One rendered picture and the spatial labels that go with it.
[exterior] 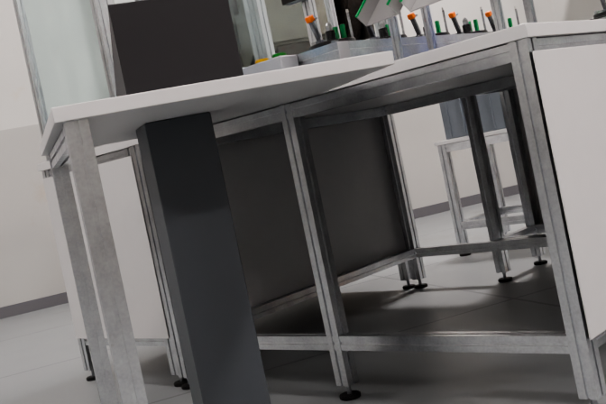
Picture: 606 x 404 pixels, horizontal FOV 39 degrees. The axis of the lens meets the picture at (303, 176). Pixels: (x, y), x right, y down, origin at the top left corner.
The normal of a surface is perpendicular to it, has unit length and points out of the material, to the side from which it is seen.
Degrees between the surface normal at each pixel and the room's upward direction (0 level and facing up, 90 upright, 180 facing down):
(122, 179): 90
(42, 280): 90
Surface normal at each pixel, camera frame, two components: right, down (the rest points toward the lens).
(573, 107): 0.71, -0.13
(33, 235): 0.32, -0.04
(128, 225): -0.68, 0.15
